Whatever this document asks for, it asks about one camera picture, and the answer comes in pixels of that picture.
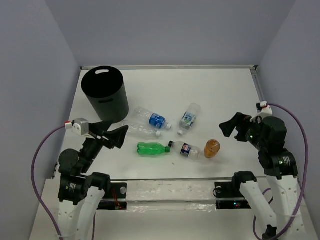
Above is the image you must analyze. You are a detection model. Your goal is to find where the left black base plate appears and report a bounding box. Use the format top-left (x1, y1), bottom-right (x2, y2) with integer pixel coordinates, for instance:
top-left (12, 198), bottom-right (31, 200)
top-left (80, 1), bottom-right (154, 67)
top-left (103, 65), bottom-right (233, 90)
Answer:
top-left (97, 181), bottom-right (128, 211)

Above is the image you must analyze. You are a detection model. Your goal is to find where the orange plastic bottle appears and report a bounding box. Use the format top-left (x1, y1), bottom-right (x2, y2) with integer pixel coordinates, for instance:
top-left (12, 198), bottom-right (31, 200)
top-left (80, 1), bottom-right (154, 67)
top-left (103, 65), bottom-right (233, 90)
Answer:
top-left (204, 139), bottom-right (221, 159)

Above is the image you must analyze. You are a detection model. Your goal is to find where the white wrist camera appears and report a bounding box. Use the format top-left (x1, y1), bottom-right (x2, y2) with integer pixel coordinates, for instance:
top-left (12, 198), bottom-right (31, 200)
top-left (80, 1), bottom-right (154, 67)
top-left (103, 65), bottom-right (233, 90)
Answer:
top-left (250, 101), bottom-right (273, 122)
top-left (64, 118), bottom-right (89, 137)

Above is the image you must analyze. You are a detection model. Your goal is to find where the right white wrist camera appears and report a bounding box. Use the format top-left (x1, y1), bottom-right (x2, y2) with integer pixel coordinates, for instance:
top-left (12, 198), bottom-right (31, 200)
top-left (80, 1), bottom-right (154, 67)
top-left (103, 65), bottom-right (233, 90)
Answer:
top-left (250, 101), bottom-right (273, 122)

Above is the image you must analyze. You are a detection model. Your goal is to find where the black plastic bin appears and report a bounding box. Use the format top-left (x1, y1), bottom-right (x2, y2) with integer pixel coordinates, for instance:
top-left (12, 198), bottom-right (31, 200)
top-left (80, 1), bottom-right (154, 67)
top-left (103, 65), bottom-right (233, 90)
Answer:
top-left (81, 66), bottom-right (129, 124)

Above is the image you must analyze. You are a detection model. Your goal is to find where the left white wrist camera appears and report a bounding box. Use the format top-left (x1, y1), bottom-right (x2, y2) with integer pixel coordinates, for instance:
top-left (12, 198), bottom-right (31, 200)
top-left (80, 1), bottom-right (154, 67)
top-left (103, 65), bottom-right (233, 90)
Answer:
top-left (64, 118), bottom-right (89, 137)

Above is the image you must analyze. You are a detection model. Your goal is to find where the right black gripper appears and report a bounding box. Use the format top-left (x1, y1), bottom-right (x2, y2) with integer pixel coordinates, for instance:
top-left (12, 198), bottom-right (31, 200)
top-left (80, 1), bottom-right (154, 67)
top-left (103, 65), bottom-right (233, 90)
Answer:
top-left (218, 111), bottom-right (267, 150)

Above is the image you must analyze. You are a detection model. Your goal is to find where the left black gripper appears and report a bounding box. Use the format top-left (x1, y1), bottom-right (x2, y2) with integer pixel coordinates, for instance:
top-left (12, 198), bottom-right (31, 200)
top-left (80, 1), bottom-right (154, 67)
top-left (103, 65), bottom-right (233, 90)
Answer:
top-left (80, 118), bottom-right (129, 171)

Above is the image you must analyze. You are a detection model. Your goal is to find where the blue label clear bottle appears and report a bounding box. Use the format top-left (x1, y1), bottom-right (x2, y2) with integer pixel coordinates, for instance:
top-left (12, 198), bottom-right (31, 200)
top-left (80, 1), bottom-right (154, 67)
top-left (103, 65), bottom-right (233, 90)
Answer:
top-left (134, 106), bottom-right (172, 130)

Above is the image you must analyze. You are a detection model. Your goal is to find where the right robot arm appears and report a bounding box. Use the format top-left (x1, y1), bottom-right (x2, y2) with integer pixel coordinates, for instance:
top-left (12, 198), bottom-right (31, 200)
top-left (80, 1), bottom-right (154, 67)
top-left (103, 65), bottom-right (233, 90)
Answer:
top-left (219, 112), bottom-right (308, 240)

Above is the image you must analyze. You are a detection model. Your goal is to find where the clear plastic bottle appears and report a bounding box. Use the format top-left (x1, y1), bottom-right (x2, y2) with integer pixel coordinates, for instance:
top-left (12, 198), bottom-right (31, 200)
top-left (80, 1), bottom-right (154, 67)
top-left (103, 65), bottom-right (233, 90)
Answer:
top-left (120, 120), bottom-right (162, 139)

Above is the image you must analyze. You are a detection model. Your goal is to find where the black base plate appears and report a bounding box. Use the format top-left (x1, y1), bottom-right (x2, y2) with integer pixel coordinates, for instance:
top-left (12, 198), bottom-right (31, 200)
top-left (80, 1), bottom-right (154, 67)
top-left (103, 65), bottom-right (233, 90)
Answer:
top-left (212, 181), bottom-right (251, 210)
top-left (97, 181), bottom-right (128, 211)

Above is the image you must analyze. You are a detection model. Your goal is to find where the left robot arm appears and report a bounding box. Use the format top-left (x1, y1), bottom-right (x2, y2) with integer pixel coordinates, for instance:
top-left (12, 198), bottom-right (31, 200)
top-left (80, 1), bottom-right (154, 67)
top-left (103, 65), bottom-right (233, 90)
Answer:
top-left (57, 118), bottom-right (129, 240)

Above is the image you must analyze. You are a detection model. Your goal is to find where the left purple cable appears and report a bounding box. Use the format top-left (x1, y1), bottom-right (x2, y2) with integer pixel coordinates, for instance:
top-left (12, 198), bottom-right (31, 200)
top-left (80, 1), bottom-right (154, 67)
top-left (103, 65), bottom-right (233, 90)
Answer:
top-left (31, 125), bottom-right (96, 240)

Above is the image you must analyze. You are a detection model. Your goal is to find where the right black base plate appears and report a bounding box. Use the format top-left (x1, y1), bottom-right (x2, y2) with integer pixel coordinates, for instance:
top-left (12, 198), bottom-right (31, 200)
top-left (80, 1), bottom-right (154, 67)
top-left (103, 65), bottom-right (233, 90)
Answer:
top-left (212, 181), bottom-right (251, 210)

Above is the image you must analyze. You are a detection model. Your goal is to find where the Pepsi label clear bottle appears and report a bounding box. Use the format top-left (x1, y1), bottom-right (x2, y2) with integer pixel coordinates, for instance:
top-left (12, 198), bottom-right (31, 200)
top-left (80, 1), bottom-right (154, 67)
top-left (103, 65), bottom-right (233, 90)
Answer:
top-left (168, 141), bottom-right (201, 159)

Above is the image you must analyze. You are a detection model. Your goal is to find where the green plastic bottle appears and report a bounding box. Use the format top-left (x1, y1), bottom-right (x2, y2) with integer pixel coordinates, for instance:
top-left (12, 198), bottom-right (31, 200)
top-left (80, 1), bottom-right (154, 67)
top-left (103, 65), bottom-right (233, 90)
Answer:
top-left (137, 142), bottom-right (171, 156)

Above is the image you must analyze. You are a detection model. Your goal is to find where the green label clear bottle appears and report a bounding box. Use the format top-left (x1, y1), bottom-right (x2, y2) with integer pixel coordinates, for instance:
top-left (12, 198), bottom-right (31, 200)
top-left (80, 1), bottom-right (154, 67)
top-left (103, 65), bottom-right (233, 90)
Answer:
top-left (177, 103), bottom-right (201, 136)

